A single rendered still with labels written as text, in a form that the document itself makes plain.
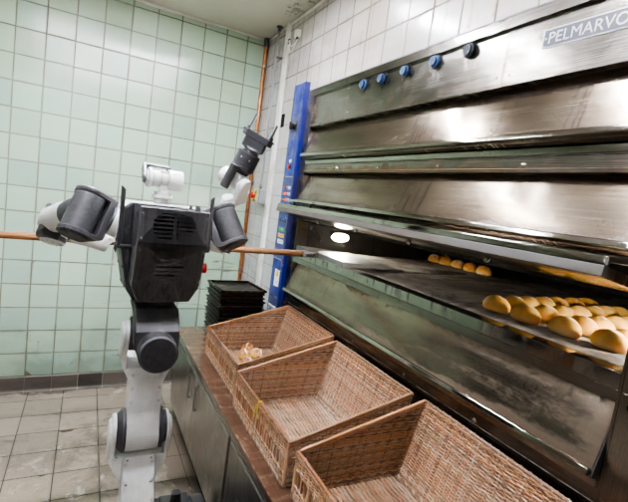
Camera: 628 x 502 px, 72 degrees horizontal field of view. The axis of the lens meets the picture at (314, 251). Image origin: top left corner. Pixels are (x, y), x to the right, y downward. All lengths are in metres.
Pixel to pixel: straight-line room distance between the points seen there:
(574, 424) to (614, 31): 0.97
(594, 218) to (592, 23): 0.51
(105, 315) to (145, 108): 1.43
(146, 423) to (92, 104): 2.17
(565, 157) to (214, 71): 2.57
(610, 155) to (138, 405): 1.55
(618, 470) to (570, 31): 1.09
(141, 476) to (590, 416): 1.37
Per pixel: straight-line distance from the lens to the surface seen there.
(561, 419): 1.33
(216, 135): 3.32
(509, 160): 1.44
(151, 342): 1.36
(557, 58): 1.46
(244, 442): 1.73
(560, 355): 1.30
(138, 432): 1.66
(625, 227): 1.22
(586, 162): 1.30
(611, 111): 1.30
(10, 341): 3.42
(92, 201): 1.43
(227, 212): 1.52
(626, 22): 1.39
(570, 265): 1.11
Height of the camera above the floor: 1.47
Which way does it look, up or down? 6 degrees down
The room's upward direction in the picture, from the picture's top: 8 degrees clockwise
